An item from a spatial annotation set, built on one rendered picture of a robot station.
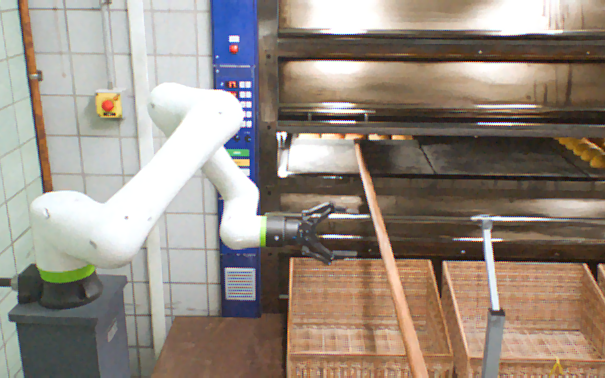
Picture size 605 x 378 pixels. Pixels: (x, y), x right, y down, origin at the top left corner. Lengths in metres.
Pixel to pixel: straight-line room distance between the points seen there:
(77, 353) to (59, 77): 1.22
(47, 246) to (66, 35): 1.13
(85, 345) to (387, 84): 1.38
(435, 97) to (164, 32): 1.00
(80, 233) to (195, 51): 1.13
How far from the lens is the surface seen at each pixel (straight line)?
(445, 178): 2.48
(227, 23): 2.30
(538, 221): 2.20
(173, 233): 2.58
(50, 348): 1.61
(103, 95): 2.40
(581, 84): 2.53
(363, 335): 2.54
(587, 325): 2.74
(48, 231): 1.48
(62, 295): 1.56
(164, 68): 2.40
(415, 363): 1.33
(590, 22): 2.48
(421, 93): 2.37
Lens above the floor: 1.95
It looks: 19 degrees down
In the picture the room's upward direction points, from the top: 1 degrees clockwise
